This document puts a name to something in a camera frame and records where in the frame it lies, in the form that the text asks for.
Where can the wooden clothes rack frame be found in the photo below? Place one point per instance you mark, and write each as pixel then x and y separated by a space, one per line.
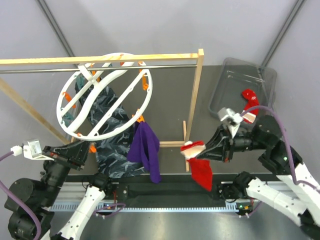
pixel 116 59

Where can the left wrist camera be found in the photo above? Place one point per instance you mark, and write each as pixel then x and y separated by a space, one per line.
pixel 32 150

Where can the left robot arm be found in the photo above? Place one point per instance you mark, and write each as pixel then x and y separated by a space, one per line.
pixel 29 200

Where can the red snowflake sock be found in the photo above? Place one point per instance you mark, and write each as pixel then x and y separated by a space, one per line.
pixel 252 100
pixel 201 171

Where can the dark shark print cloth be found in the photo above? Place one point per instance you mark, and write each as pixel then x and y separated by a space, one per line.
pixel 111 153

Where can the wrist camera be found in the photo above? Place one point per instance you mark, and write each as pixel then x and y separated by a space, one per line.
pixel 231 119
pixel 32 150

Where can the orange front clip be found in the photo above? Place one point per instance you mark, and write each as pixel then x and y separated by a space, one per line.
pixel 92 148

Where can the grey plastic bin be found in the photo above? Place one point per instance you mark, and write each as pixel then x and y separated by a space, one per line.
pixel 237 76

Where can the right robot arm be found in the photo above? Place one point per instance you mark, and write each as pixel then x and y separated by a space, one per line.
pixel 281 160

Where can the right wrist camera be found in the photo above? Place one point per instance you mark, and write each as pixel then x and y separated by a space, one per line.
pixel 231 119

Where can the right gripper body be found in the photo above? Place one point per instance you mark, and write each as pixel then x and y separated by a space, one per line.
pixel 234 144

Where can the white round clip hanger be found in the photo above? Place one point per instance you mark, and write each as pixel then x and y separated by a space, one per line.
pixel 87 107

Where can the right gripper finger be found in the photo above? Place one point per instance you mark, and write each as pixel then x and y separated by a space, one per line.
pixel 216 153
pixel 219 139

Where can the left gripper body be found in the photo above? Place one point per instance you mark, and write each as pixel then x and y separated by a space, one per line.
pixel 62 159

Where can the orange clip right bar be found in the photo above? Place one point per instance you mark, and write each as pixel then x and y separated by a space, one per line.
pixel 144 79

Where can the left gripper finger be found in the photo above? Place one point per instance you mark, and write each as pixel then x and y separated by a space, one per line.
pixel 84 151
pixel 72 149

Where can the purple sock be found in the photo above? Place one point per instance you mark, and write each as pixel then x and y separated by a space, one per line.
pixel 145 149

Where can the orange clip upper right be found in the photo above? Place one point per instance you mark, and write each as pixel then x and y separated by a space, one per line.
pixel 141 63

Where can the teal clip front left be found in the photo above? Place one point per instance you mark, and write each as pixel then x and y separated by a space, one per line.
pixel 67 119

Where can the metal rack rod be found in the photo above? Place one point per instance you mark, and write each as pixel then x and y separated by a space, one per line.
pixel 58 70

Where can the orange clip holding purple sock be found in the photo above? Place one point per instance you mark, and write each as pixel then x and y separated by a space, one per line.
pixel 140 119

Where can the orange clip left rim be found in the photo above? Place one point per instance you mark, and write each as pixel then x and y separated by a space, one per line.
pixel 68 98

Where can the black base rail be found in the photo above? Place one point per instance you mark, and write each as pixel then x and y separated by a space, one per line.
pixel 174 191

